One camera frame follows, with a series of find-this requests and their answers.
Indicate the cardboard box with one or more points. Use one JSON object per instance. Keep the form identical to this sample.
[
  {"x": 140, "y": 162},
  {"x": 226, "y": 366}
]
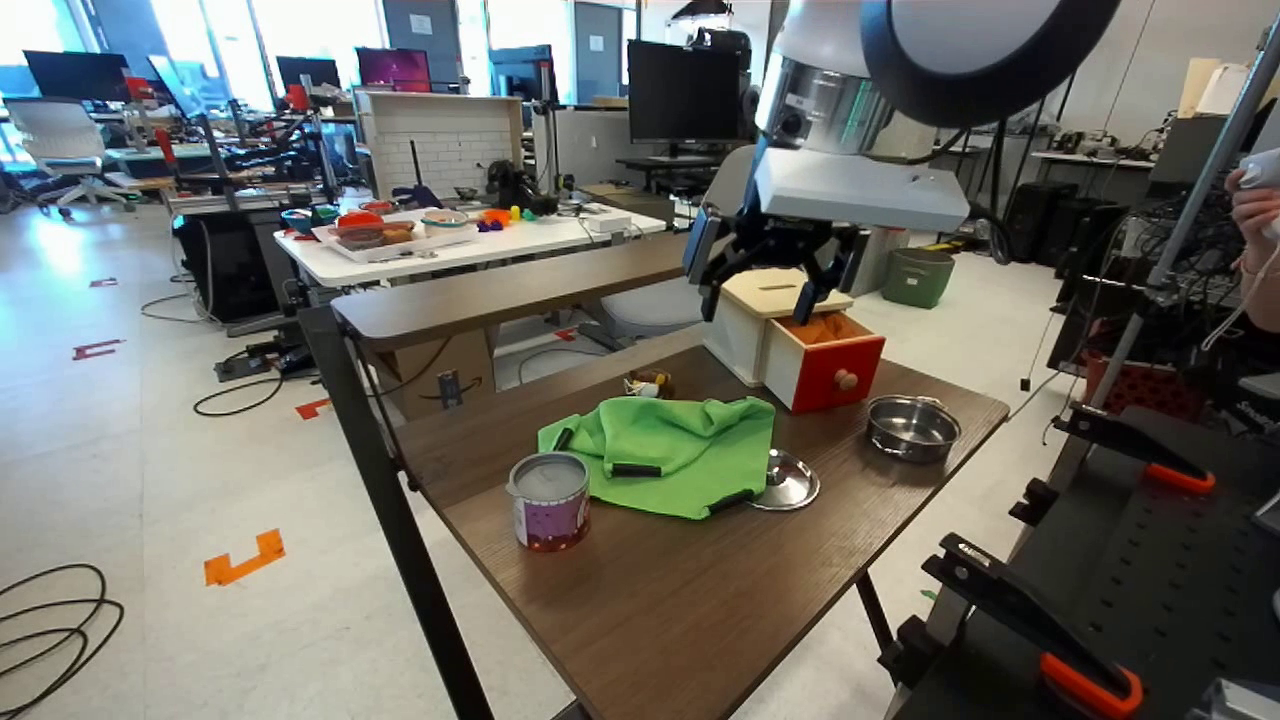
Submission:
[{"x": 440, "y": 366}]

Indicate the green towel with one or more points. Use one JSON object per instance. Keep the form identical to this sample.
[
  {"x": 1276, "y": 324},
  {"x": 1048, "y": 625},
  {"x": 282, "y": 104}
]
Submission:
[{"x": 666, "y": 440}]

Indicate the red perforated crate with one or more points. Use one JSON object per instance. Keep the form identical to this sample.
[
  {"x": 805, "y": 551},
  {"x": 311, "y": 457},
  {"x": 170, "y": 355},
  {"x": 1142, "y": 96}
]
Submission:
[{"x": 1134, "y": 385}]

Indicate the green bin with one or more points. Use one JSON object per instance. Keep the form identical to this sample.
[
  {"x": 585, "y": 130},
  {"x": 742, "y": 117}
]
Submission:
[{"x": 916, "y": 278}]

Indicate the work table frame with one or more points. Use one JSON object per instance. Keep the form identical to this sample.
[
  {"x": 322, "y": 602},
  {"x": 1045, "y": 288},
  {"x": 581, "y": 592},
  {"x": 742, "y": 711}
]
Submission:
[{"x": 877, "y": 615}]

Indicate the tin can purple label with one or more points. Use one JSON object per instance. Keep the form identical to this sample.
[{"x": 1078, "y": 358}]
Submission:
[{"x": 546, "y": 504}]

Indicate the white desk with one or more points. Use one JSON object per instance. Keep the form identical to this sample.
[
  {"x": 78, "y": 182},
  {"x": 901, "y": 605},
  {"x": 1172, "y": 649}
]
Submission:
[{"x": 440, "y": 254}]

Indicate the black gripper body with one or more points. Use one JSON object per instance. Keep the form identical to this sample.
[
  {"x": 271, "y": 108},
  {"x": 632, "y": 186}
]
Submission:
[{"x": 780, "y": 240}]

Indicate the white office chair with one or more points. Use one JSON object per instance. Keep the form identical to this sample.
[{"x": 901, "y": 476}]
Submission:
[{"x": 62, "y": 134}]

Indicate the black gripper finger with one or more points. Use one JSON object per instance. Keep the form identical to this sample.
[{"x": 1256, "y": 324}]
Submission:
[
  {"x": 824, "y": 283},
  {"x": 715, "y": 284}
]

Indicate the long brown table black legs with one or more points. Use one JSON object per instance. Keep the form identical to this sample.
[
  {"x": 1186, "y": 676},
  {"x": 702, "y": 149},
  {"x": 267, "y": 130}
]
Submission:
[{"x": 506, "y": 284}]

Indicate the wooden box with slot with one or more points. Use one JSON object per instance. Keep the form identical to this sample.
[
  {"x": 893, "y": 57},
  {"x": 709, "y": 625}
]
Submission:
[{"x": 737, "y": 340}]

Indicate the small brown object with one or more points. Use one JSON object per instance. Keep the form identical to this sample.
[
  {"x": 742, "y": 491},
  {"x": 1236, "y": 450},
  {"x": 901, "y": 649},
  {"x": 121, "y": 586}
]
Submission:
[{"x": 648, "y": 385}]

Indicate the white pegboard panel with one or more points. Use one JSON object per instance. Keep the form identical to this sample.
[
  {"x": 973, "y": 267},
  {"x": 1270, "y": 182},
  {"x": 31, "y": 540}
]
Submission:
[{"x": 444, "y": 142}]

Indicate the small steel pot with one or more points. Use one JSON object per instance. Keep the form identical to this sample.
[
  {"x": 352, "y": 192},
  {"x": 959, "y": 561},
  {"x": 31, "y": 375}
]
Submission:
[{"x": 913, "y": 434}]

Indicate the dark computer monitor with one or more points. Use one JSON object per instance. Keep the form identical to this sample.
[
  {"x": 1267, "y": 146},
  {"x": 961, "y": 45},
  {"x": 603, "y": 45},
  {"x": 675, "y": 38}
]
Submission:
[
  {"x": 311, "y": 73},
  {"x": 78, "y": 73},
  {"x": 522, "y": 73}
]

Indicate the red orange tool stack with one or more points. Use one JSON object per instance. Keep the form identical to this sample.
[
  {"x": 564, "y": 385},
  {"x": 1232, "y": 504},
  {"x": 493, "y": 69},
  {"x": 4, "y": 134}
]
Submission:
[{"x": 368, "y": 227}]

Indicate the black device on desk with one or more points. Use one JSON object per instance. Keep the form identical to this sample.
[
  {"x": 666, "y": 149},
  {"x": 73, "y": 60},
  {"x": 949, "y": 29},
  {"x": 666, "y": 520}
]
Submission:
[{"x": 506, "y": 186}]

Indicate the person forearm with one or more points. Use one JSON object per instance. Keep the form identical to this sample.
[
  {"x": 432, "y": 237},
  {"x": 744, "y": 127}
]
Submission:
[{"x": 1256, "y": 240}]

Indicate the silver metal pole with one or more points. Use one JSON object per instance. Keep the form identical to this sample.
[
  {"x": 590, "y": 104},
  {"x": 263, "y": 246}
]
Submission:
[{"x": 1186, "y": 213}]

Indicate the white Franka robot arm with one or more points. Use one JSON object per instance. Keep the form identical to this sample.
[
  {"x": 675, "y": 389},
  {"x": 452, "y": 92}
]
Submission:
[{"x": 987, "y": 55}]

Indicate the small orange object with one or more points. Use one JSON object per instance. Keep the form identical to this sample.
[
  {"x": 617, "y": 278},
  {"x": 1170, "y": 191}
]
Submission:
[{"x": 498, "y": 217}]

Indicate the monitor with purple screen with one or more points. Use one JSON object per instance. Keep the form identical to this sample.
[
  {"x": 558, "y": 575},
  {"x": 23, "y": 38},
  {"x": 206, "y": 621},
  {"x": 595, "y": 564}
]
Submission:
[{"x": 394, "y": 69}]

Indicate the red front wooden drawer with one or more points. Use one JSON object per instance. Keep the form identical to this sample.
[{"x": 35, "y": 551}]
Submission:
[{"x": 840, "y": 375}]

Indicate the round metal lid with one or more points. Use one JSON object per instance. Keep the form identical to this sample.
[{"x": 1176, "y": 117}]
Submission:
[{"x": 789, "y": 483}]

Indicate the large black monitor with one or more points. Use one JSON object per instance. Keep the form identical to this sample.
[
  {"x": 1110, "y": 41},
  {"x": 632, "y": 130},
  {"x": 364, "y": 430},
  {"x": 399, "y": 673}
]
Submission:
[{"x": 684, "y": 91}]

